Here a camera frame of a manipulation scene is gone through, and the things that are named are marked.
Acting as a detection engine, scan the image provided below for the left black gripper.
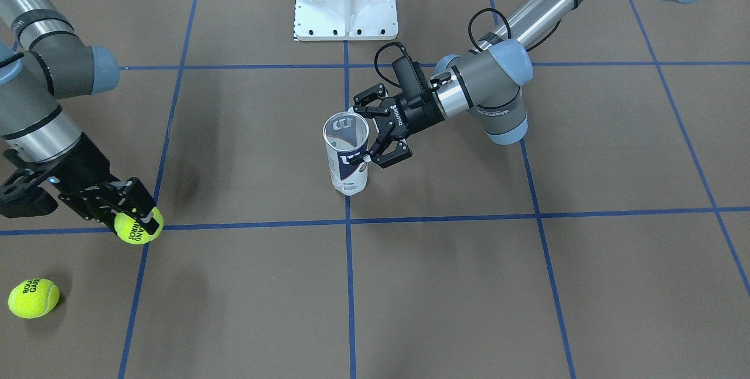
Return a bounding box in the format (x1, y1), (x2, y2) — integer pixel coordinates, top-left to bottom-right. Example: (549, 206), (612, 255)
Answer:
(353, 85), (445, 169)

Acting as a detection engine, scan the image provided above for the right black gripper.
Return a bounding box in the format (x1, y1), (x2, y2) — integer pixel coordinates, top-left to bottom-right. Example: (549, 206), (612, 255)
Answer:
(41, 134), (159, 234)

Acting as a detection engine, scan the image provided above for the clear tennis ball tube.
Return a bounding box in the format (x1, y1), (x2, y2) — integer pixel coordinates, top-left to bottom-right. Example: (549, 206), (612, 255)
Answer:
(322, 111), (370, 196)

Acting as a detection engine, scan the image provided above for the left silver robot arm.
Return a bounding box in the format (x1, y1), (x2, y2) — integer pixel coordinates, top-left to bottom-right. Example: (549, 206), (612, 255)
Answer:
(342, 0), (697, 168)

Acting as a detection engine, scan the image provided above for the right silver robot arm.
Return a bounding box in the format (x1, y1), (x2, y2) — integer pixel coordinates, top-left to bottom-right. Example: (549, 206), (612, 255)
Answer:
(1, 0), (164, 244)

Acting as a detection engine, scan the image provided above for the yellow tennis ball on table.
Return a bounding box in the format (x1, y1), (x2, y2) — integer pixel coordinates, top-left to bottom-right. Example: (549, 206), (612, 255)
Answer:
(8, 278), (60, 319)

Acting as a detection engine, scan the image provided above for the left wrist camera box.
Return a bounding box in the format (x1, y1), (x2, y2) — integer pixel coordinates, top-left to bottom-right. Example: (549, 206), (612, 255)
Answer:
(391, 55), (433, 110)

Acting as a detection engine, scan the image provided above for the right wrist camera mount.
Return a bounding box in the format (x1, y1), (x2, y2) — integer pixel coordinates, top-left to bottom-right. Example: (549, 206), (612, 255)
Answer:
(1, 168), (59, 218)

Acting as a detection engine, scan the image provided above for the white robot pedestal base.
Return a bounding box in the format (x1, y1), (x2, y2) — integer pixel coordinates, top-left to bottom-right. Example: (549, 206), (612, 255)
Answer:
(293, 0), (399, 41)

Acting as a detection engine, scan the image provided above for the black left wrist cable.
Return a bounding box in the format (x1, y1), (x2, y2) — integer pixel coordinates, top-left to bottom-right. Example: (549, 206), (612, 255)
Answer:
(374, 9), (563, 90)

